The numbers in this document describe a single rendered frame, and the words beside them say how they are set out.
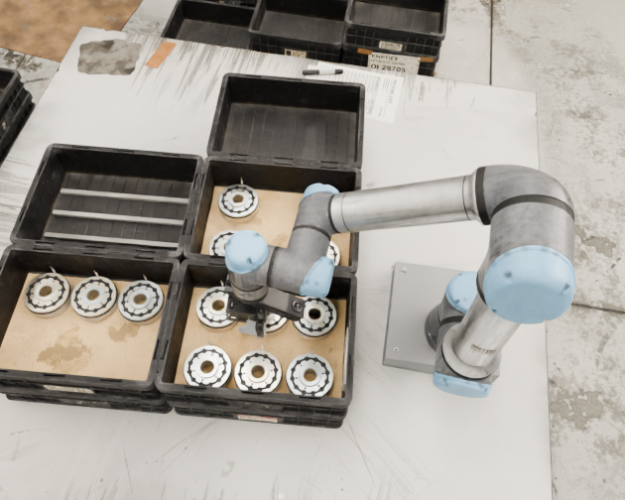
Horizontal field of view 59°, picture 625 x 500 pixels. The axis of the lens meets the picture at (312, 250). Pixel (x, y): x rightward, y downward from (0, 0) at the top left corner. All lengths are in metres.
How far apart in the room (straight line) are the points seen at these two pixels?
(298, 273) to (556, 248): 0.42
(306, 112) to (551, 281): 1.06
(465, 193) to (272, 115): 0.88
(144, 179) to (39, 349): 0.51
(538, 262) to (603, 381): 1.67
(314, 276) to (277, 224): 0.49
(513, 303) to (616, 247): 1.94
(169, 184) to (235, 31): 1.43
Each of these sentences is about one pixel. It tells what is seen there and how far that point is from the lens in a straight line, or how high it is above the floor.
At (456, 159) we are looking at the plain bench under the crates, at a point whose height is 0.70.
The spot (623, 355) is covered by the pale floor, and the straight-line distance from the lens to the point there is 2.51.
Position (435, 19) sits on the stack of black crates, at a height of 0.49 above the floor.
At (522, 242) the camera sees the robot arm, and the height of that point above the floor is 1.40.
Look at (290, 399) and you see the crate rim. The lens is 1.15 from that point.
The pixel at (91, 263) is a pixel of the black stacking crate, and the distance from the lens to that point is 1.38.
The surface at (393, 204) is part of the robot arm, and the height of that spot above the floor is 1.27.
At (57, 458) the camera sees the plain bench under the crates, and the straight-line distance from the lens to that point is 1.46.
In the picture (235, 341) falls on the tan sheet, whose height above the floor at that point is 0.83.
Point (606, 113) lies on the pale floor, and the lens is 3.25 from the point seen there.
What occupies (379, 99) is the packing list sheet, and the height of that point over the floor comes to 0.70.
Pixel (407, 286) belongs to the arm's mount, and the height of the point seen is 0.76.
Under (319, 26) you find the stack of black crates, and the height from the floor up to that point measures 0.38.
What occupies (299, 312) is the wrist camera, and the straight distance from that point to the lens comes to 1.15.
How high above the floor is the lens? 2.04
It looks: 60 degrees down
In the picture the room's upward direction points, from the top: 4 degrees clockwise
